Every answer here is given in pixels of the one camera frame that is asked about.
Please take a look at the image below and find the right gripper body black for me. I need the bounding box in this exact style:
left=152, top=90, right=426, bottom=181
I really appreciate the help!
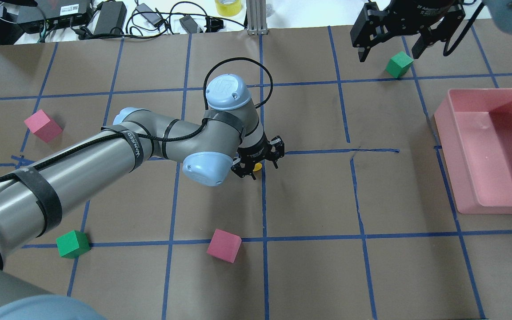
left=385, top=0, right=453, bottom=38

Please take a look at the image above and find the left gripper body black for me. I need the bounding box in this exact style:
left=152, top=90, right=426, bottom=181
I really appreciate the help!
left=238, top=140, right=274, bottom=165

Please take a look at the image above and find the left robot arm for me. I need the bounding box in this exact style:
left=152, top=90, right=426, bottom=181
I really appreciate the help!
left=0, top=74, right=284, bottom=320

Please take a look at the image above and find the green cube near bin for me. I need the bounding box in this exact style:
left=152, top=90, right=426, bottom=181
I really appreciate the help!
left=385, top=51, right=414, bottom=79

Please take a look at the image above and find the pink cube centre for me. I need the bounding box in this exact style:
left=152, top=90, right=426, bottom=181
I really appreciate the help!
left=206, top=229, right=242, bottom=263

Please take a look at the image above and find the pink cube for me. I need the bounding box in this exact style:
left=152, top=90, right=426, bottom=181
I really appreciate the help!
left=206, top=229, right=242, bottom=263
left=23, top=110, right=63, bottom=143

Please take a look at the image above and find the pink plastic bin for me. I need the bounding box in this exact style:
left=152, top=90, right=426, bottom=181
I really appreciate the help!
left=434, top=88, right=512, bottom=214

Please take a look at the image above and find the yellow tape roll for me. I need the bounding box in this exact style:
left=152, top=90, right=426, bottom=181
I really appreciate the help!
left=215, top=0, right=242, bottom=17

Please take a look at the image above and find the green cube far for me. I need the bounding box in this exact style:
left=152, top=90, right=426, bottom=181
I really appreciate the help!
left=56, top=230, right=91, bottom=259

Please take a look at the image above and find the black power brick far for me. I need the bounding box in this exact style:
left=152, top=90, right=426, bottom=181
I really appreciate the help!
left=93, top=0, right=127, bottom=35

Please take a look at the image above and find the pink cube far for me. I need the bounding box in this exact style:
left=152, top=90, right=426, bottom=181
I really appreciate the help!
left=23, top=110, right=63, bottom=143

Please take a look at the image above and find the aluminium frame post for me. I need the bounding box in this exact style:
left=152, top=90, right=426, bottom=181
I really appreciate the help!
left=245, top=0, right=269, bottom=36

